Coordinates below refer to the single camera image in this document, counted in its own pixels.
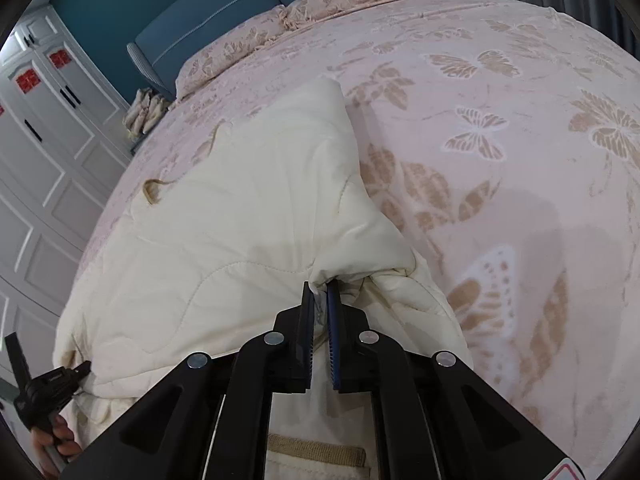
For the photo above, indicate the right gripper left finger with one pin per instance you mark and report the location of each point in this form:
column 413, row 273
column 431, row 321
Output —
column 209, row 417

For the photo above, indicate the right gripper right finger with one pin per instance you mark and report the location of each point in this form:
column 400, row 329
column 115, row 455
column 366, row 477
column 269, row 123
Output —
column 434, row 417

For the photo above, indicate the cream quilted blanket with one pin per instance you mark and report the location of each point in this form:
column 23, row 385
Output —
column 278, row 205

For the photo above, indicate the left hand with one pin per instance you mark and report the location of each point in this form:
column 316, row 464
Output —
column 67, row 446

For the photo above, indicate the white wardrobe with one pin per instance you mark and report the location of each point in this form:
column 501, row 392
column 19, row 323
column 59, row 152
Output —
column 63, row 150

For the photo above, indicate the pink butterfly bedspread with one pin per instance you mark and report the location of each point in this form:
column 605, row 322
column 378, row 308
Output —
column 515, row 178

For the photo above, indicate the pile of cream cloths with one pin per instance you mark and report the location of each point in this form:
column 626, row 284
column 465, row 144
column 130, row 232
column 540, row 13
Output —
column 147, row 110

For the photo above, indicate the left pink floral pillow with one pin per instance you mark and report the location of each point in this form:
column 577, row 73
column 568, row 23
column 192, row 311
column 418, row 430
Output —
column 230, row 48

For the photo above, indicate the pink floral pillow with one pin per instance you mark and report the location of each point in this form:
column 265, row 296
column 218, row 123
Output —
column 299, row 13
column 230, row 48

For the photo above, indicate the right pink floral pillow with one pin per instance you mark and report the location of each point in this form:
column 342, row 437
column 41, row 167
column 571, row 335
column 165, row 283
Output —
column 299, row 13

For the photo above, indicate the blue upholstered headboard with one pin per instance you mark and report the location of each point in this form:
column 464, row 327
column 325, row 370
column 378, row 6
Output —
column 181, row 30

